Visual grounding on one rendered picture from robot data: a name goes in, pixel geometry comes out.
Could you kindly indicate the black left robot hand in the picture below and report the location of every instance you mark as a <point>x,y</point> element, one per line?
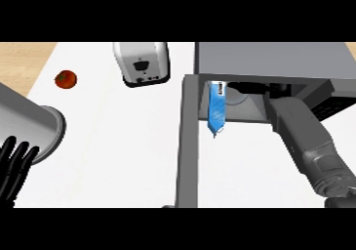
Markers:
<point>8,169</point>

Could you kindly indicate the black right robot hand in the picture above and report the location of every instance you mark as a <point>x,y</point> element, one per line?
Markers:
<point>254,87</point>

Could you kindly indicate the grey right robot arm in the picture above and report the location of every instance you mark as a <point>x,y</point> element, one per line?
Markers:
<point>304,140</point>

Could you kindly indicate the pale microwave turntable plate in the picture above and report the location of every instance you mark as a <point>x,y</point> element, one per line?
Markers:
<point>237,99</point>

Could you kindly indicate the grey microwave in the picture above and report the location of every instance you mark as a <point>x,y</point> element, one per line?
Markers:
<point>276,60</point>

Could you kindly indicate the grey microwave door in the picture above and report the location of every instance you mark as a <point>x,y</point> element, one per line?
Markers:
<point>188,146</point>

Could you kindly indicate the grey cylindrical appliance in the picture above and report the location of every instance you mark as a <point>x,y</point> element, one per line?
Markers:
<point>21,120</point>

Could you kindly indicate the silver toaster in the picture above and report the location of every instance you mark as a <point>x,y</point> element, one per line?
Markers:
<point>142,63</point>

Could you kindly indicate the red tomato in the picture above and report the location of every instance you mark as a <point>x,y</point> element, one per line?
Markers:
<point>65,79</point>

